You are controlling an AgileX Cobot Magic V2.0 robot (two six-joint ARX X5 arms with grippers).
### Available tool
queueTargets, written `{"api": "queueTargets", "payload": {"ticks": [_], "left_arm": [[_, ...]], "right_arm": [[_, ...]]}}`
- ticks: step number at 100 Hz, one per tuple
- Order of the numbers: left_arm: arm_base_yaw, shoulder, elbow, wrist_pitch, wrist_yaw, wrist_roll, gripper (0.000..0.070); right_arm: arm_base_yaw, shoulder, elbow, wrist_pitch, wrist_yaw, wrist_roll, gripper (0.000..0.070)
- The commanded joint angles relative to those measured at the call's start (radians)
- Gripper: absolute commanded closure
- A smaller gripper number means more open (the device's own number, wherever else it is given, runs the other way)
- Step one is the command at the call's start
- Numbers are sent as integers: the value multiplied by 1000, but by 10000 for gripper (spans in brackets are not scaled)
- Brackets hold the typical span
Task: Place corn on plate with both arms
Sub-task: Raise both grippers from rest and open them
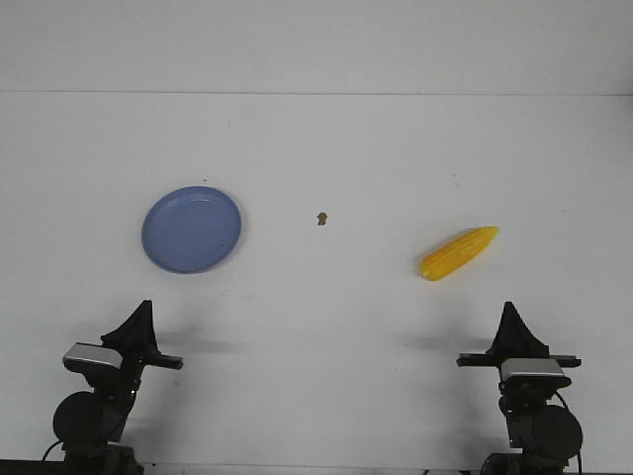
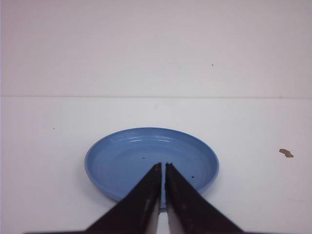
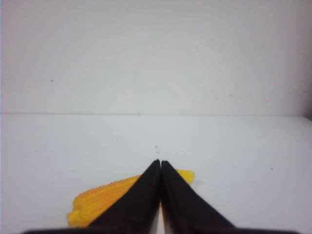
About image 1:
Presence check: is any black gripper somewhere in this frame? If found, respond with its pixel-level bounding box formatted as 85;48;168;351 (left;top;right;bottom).
456;301;582;396
84;300;184;396

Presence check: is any yellow corn cob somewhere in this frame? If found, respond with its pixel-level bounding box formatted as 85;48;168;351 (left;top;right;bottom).
418;226;498;281

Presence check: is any blue round plate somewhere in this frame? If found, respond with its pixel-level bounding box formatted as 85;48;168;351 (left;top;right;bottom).
140;186;242;274

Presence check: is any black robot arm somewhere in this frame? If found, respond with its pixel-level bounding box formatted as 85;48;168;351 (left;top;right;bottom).
456;301;584;474
52;300;183;474

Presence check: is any small brown table stain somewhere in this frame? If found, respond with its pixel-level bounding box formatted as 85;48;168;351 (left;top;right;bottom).
316;212;328;226

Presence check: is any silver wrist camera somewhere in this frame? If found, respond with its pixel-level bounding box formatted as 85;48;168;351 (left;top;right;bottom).
62;342;123;373
500;358;565;381

